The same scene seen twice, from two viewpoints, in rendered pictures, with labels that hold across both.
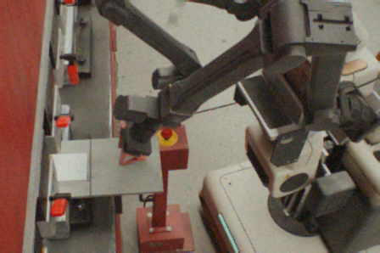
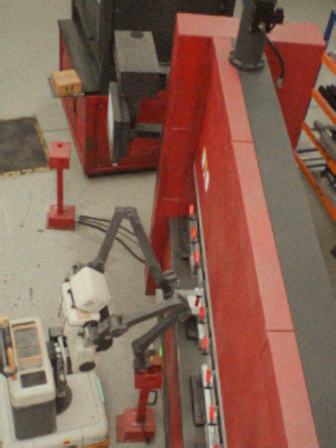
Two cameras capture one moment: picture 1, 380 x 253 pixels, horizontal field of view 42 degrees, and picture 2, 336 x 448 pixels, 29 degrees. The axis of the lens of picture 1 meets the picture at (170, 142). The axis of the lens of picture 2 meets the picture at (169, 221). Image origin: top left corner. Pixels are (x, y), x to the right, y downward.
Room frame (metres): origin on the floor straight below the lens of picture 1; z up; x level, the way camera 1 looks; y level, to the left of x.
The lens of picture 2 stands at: (3.28, 0.00, 4.10)
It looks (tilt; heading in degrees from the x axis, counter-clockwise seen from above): 44 degrees down; 179
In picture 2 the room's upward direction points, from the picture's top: 9 degrees clockwise
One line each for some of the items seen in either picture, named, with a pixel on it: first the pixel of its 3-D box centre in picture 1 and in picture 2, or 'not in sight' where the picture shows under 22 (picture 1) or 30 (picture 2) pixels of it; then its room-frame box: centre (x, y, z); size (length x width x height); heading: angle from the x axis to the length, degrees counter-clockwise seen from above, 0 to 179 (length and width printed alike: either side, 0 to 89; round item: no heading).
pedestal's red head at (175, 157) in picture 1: (161, 132); (148, 366); (1.06, 0.03, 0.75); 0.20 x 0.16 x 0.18; 10
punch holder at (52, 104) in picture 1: (35, 109); (207, 270); (0.70, 0.29, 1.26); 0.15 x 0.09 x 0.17; 8
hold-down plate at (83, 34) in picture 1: (83, 45); (197, 400); (1.33, 0.33, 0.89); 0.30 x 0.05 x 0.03; 8
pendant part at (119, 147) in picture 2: not in sight; (118, 122); (-0.39, -0.40, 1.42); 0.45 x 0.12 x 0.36; 13
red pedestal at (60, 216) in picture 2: not in sight; (60, 185); (-0.78, -0.89, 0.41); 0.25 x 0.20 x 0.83; 98
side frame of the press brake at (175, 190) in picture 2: not in sight; (218, 179); (-0.27, 0.34, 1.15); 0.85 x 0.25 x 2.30; 98
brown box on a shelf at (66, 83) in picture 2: not in sight; (65, 80); (-1.38, -0.97, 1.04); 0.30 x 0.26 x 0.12; 22
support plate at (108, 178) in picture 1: (110, 165); (177, 301); (0.74, 0.15, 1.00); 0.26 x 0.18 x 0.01; 98
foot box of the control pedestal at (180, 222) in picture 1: (165, 227); (134, 424); (1.07, 0.00, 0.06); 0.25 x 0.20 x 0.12; 100
